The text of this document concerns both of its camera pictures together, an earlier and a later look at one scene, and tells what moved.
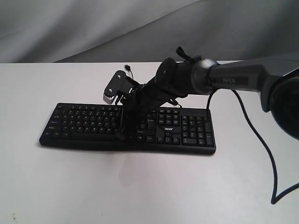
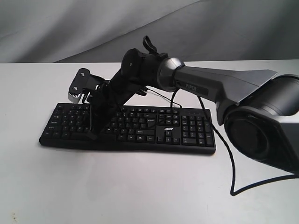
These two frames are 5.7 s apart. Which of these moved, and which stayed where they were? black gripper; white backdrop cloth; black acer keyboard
Moved: black gripper
Stayed: white backdrop cloth; black acer keyboard
